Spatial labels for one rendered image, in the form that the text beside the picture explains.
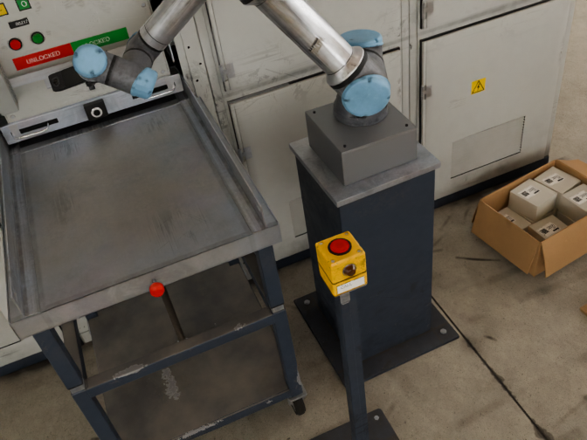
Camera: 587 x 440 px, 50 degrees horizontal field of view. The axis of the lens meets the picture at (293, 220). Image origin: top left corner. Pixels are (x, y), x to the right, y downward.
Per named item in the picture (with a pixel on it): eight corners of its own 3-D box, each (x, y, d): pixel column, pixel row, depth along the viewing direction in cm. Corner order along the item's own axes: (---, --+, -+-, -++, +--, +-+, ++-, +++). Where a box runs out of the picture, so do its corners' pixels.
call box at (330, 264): (368, 285, 134) (366, 251, 127) (334, 299, 132) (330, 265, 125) (351, 261, 140) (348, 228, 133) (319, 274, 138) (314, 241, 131)
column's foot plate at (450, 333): (394, 259, 248) (394, 256, 247) (459, 338, 217) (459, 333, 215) (293, 302, 239) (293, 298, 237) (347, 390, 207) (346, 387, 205)
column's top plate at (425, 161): (383, 114, 195) (383, 109, 193) (441, 167, 172) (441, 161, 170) (289, 148, 187) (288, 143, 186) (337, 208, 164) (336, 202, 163)
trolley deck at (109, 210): (282, 241, 149) (279, 223, 145) (19, 340, 136) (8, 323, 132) (203, 112, 198) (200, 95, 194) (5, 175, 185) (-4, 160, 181)
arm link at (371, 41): (380, 66, 171) (380, 19, 162) (385, 92, 161) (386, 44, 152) (336, 70, 172) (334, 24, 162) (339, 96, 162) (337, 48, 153)
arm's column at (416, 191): (388, 278, 242) (381, 117, 194) (431, 332, 220) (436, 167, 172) (318, 307, 235) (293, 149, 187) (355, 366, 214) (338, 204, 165)
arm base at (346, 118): (364, 90, 181) (363, 59, 174) (399, 112, 171) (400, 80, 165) (322, 110, 176) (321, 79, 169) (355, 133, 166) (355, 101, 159)
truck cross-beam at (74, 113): (183, 90, 194) (179, 73, 190) (8, 145, 183) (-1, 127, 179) (180, 84, 198) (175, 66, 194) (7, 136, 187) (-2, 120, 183)
